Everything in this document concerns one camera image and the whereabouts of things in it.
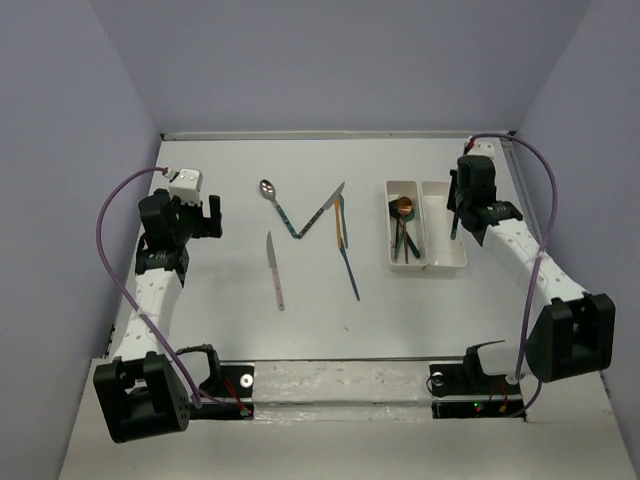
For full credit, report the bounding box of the copper spoon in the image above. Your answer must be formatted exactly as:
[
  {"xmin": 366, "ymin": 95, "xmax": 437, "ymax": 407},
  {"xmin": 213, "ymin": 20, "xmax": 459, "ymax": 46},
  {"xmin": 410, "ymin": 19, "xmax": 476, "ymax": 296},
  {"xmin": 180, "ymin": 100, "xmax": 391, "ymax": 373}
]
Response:
[{"xmin": 397, "ymin": 196, "xmax": 413, "ymax": 263}]

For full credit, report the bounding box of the teal plastic spoon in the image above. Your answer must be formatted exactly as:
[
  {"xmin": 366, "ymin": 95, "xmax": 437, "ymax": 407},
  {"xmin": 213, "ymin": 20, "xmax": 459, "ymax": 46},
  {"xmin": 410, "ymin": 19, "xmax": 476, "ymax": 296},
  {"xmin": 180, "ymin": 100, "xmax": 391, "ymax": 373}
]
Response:
[{"xmin": 403, "ymin": 209, "xmax": 424, "ymax": 260}]

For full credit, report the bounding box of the gold spoon teal handle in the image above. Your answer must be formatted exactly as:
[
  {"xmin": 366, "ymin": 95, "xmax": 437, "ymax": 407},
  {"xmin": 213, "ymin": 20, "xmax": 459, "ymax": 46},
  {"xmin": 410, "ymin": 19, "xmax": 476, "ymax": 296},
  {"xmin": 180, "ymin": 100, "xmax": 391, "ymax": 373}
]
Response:
[{"xmin": 405, "ymin": 231, "xmax": 421, "ymax": 259}]

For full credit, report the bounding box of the black spoon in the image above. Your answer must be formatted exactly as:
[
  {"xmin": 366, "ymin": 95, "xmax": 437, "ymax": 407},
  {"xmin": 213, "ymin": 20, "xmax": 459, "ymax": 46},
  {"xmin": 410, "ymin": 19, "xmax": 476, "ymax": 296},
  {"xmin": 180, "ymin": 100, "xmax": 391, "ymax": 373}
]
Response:
[{"xmin": 388, "ymin": 200, "xmax": 401, "ymax": 261}]

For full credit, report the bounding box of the silver knife dark handle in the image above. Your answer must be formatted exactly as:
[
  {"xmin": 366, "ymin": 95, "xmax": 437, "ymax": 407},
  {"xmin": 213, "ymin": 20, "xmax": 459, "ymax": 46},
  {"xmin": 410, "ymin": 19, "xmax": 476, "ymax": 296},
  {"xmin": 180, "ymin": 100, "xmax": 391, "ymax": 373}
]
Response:
[{"xmin": 297, "ymin": 182, "xmax": 345, "ymax": 239}]

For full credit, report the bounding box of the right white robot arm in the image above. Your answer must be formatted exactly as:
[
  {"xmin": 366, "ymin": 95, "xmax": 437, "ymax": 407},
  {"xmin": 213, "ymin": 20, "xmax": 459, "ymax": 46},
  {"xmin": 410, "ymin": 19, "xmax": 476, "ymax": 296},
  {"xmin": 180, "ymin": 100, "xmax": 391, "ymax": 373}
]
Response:
[{"xmin": 447, "ymin": 155, "xmax": 616, "ymax": 392}]

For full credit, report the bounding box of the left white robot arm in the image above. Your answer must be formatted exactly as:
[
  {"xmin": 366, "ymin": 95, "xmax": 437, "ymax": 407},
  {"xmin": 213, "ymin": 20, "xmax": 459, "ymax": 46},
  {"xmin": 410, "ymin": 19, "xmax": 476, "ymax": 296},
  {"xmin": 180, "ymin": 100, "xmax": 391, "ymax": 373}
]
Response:
[{"xmin": 93, "ymin": 187, "xmax": 222, "ymax": 443}]

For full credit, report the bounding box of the white two-compartment container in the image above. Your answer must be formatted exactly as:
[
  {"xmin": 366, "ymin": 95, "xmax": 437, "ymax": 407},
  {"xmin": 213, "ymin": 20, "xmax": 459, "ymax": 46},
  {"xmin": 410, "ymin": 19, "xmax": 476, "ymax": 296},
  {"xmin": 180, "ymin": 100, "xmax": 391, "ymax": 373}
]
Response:
[{"xmin": 384, "ymin": 180, "xmax": 467, "ymax": 272}]

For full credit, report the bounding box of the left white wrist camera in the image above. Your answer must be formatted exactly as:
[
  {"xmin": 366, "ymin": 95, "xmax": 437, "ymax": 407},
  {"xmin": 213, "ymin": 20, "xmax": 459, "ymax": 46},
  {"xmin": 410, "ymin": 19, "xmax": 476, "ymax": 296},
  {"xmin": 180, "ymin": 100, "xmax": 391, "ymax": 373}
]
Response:
[{"xmin": 163, "ymin": 168, "xmax": 204, "ymax": 206}]

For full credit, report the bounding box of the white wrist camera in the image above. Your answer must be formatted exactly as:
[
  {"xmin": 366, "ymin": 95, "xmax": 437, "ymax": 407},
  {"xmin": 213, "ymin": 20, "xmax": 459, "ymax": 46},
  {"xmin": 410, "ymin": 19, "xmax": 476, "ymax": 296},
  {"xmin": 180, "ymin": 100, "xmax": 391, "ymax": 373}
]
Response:
[
  {"xmin": 463, "ymin": 137, "xmax": 497, "ymax": 159},
  {"xmin": 163, "ymin": 168, "xmax": 204, "ymax": 206}
]

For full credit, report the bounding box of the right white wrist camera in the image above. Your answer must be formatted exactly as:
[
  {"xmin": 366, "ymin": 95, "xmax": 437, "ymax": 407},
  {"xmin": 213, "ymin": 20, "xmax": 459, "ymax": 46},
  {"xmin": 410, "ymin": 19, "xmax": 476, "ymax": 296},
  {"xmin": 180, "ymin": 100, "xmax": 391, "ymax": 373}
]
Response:
[{"xmin": 463, "ymin": 137, "xmax": 497, "ymax": 159}]

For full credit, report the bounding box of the silver spoon teal handle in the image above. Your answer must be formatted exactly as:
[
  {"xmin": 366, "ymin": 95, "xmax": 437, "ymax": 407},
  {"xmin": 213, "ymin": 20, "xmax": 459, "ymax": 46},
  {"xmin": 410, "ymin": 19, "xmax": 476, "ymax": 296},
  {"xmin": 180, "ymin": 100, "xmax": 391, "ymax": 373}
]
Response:
[{"xmin": 259, "ymin": 179, "xmax": 298, "ymax": 239}]

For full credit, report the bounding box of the silver knife pink handle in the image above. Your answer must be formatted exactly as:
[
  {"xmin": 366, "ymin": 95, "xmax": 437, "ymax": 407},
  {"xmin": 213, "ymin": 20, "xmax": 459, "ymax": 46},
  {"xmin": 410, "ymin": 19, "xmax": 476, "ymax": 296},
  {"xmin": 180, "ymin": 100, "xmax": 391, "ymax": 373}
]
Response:
[{"xmin": 266, "ymin": 232, "xmax": 285, "ymax": 311}]

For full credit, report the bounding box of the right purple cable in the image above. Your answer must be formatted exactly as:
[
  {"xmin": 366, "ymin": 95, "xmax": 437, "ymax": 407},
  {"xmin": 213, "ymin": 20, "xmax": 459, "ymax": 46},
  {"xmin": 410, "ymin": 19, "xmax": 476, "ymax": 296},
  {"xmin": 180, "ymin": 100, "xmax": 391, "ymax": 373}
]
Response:
[{"xmin": 472, "ymin": 132, "xmax": 559, "ymax": 416}]

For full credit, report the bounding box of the purple cable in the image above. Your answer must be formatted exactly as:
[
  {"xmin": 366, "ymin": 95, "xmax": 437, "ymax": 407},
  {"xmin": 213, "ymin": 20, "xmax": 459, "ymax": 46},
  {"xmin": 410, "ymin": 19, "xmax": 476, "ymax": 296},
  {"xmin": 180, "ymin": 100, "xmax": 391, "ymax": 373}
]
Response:
[
  {"xmin": 95, "ymin": 167, "xmax": 204, "ymax": 410},
  {"xmin": 472, "ymin": 132, "xmax": 559, "ymax": 416}
]

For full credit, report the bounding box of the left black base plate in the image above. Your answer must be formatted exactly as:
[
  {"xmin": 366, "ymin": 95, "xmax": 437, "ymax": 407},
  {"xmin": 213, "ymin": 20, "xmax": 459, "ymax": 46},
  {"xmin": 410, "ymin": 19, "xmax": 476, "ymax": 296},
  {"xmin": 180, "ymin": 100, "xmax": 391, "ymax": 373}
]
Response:
[{"xmin": 191, "ymin": 363, "xmax": 255, "ymax": 421}]

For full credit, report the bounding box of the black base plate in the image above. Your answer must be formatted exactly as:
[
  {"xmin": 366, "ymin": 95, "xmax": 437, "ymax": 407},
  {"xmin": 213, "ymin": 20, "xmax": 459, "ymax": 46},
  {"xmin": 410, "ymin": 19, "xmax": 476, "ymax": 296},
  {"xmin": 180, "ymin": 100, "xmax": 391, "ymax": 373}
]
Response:
[
  {"xmin": 191, "ymin": 363, "xmax": 255, "ymax": 421},
  {"xmin": 425, "ymin": 363, "xmax": 525, "ymax": 420}
]

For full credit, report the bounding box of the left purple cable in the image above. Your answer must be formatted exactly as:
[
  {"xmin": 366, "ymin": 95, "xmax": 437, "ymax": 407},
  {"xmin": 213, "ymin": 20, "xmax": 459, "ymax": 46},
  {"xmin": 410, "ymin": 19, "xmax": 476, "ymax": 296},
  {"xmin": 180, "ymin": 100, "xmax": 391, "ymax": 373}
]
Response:
[{"xmin": 95, "ymin": 167, "xmax": 204, "ymax": 410}]

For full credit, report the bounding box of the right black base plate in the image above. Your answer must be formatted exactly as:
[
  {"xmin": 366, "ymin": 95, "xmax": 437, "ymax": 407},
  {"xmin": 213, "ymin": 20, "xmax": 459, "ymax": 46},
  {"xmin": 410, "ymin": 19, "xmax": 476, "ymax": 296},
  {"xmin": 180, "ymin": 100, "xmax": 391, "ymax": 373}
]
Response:
[{"xmin": 425, "ymin": 363, "xmax": 525, "ymax": 420}]

